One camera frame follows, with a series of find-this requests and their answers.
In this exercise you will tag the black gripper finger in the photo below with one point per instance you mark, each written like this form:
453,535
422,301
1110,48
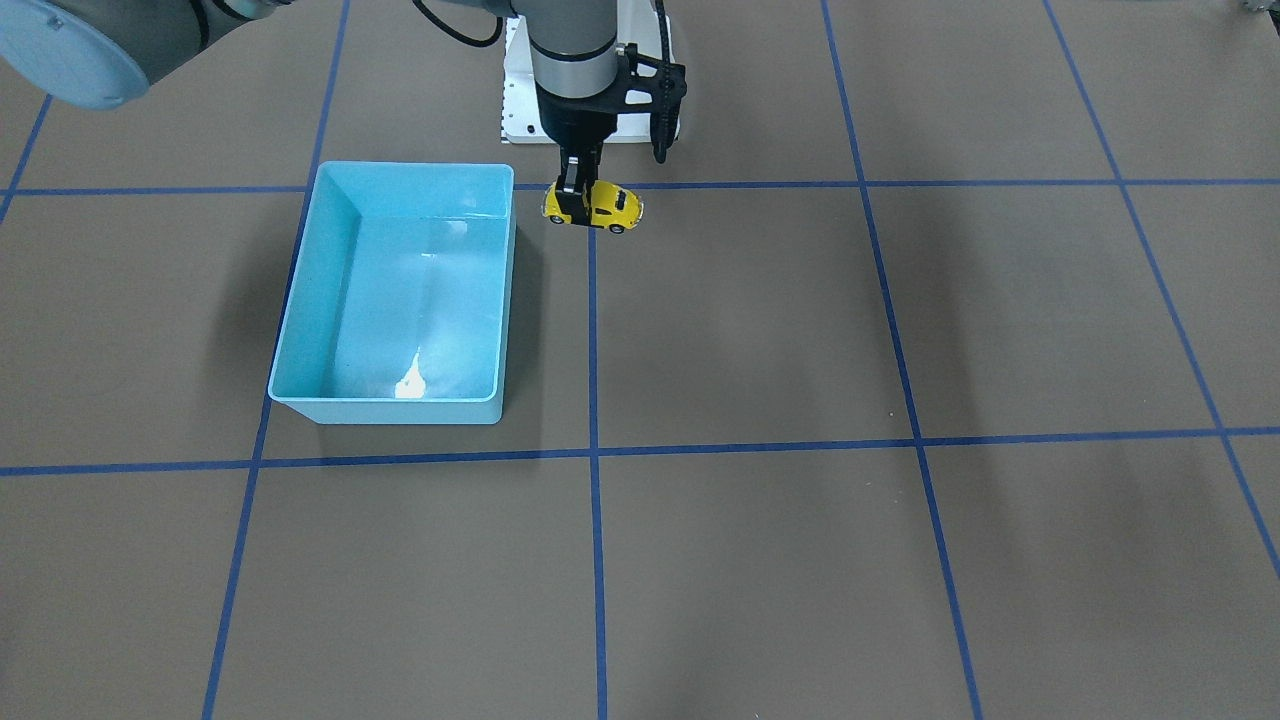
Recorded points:
578,173

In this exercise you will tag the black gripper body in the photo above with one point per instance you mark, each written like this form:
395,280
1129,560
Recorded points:
583,127

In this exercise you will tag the yellow beetle toy car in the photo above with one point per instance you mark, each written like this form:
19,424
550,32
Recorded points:
610,207

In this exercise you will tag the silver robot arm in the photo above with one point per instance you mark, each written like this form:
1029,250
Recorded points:
200,73

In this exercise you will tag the light blue plastic bin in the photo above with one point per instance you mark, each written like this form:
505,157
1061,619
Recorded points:
398,310

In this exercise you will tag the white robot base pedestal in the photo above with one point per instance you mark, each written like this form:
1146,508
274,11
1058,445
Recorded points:
599,71

